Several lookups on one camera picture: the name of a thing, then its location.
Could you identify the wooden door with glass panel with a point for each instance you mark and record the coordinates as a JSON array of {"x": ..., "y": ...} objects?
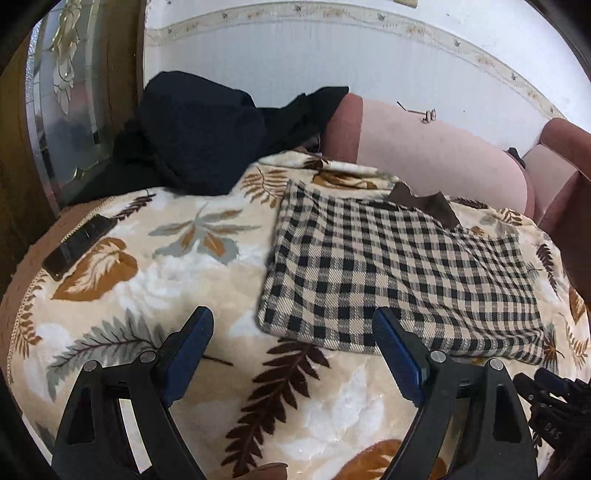
[{"x": 69, "y": 115}]

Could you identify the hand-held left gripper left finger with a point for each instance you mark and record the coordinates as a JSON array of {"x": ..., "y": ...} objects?
[{"x": 187, "y": 355}]

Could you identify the small dark object on sofa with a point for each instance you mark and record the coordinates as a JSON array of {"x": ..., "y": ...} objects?
[{"x": 515, "y": 156}]

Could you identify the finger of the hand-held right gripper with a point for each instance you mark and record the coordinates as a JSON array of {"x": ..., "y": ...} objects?
[
  {"x": 531, "y": 390},
  {"x": 556, "y": 381}
]

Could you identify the black cloth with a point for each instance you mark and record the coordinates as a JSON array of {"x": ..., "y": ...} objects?
[{"x": 198, "y": 138}]

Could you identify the pink sofa cushions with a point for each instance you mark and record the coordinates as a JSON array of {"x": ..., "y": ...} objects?
[{"x": 438, "y": 157}]

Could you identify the thin frame eyeglasses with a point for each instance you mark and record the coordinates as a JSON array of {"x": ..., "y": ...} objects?
[{"x": 422, "y": 114}]

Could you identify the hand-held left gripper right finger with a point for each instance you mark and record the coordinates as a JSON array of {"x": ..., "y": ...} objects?
[{"x": 399, "y": 355}]

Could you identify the cream leaf print blanket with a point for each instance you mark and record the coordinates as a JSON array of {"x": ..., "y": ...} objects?
[{"x": 184, "y": 286}]

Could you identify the beige black checkered shirt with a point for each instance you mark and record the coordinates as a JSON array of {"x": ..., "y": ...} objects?
[{"x": 397, "y": 277}]

